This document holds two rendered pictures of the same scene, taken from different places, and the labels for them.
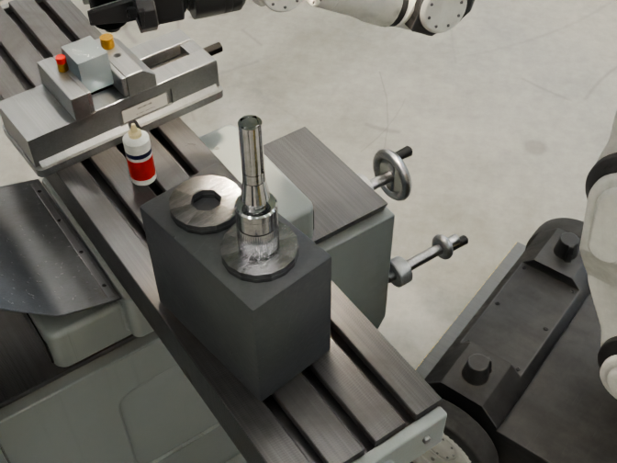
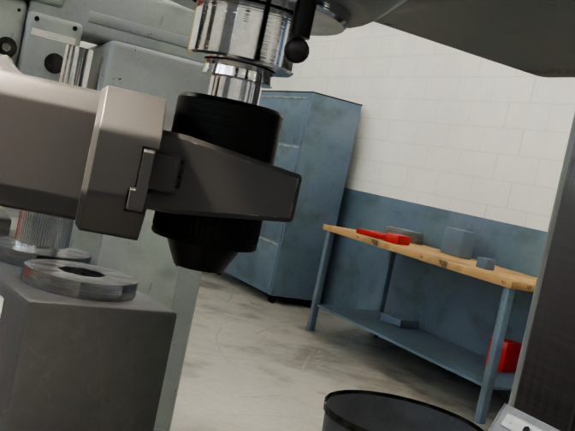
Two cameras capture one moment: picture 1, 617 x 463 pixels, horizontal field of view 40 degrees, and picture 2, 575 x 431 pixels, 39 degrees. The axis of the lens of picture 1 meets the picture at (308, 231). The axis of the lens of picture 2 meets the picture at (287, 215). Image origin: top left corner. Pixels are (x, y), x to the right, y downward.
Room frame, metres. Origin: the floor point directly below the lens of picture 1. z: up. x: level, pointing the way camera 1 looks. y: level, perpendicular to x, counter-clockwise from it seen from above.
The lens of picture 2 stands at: (1.36, 0.33, 1.24)
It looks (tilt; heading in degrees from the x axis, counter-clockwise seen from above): 3 degrees down; 185
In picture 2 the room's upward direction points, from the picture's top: 12 degrees clockwise
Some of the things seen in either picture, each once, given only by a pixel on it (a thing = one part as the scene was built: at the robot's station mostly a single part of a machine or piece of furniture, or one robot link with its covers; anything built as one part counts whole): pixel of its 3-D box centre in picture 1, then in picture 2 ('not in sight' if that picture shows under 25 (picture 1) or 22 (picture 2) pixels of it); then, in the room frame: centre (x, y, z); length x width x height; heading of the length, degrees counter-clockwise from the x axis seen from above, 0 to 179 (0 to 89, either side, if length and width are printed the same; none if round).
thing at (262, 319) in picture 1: (238, 276); (37, 373); (0.69, 0.09, 1.03); 0.22 x 0.12 x 0.20; 42
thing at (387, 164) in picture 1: (378, 181); not in sight; (1.29, -0.15, 0.63); 0.16 x 0.12 x 0.12; 124
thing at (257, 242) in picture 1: (257, 227); (47, 215); (0.66, 0.06, 1.16); 0.05 x 0.05 x 0.06
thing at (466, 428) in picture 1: (442, 444); not in sight; (0.75, -0.23, 0.50); 0.20 x 0.05 x 0.20; 52
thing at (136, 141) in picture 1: (138, 152); not in sight; (0.99, 0.26, 0.98); 0.04 x 0.04 x 0.11
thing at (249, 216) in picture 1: (255, 206); not in sight; (0.66, 0.06, 1.19); 0.05 x 0.05 x 0.01
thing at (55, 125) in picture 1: (110, 87); not in sight; (1.15, 0.33, 0.98); 0.35 x 0.15 x 0.11; 127
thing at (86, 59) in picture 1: (87, 65); not in sight; (1.13, 0.35, 1.04); 0.06 x 0.05 x 0.06; 37
